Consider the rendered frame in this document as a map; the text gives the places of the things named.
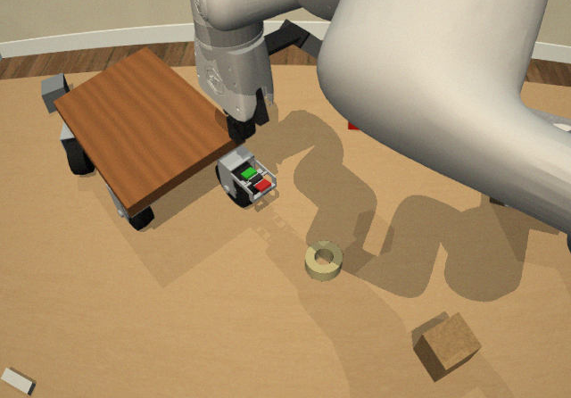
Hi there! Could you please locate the beige roll of masking tape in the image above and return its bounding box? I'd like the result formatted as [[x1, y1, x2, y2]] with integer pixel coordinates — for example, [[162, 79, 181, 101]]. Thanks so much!
[[305, 241, 343, 281]]

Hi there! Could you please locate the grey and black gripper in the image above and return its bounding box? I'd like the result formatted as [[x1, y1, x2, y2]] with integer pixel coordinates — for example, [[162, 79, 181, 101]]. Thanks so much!
[[194, 26, 274, 144]]

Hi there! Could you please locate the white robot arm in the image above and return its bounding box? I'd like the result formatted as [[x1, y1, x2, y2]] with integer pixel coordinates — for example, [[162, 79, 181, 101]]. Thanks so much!
[[190, 0, 571, 252]]

